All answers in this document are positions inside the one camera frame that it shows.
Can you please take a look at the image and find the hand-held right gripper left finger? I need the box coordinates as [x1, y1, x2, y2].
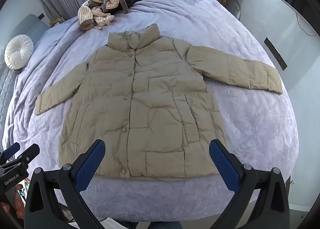
[24, 139, 110, 229]

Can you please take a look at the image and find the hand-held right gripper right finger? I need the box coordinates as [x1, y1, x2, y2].
[209, 139, 290, 229]

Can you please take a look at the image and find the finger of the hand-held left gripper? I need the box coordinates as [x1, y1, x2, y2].
[0, 142, 21, 162]
[15, 144, 40, 167]

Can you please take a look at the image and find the beige puffer jacket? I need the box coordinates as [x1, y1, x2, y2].
[35, 23, 283, 179]

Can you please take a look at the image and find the round white pillow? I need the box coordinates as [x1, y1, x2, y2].
[4, 35, 34, 70]

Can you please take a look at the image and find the grey padded headboard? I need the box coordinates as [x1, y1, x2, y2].
[0, 14, 49, 144]

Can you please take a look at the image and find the lilac fleece blanket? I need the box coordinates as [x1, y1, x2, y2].
[1, 0, 299, 222]

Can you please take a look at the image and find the cream striped robe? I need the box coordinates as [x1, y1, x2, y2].
[77, 0, 129, 31]

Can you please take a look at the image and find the black wall strip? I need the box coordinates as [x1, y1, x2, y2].
[264, 37, 287, 71]

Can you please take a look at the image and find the black television cable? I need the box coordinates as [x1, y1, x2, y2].
[296, 12, 317, 37]

